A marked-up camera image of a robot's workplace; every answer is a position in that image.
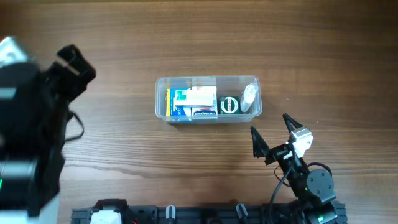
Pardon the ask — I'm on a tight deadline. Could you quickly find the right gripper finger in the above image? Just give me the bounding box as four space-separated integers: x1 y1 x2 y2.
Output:
250 126 269 158
282 113 303 133

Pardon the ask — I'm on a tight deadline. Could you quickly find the white dropper bottle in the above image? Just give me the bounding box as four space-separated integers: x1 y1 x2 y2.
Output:
240 83 259 113

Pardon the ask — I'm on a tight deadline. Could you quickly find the green round-logo box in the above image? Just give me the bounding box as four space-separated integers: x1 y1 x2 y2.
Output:
218 96 241 115

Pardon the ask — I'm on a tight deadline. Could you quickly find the white Hansaplast box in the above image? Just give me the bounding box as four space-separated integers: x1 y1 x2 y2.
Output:
192 86 218 118

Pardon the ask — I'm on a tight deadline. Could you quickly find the white green medicine box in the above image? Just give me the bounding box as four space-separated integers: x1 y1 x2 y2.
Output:
174 89 214 106

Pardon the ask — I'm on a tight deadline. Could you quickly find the blue yellow VapoDrops box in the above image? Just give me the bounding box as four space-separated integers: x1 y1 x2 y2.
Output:
165 88 192 117

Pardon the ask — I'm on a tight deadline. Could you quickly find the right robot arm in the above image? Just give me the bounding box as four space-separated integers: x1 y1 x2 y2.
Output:
250 113 338 223

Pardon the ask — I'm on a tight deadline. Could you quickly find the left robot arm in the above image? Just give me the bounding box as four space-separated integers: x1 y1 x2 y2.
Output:
1 44 96 223

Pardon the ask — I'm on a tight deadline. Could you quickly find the clear plastic container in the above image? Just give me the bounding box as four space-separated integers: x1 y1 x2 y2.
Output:
155 75 262 123

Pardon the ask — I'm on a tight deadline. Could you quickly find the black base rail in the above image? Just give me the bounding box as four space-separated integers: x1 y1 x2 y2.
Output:
70 198 348 224

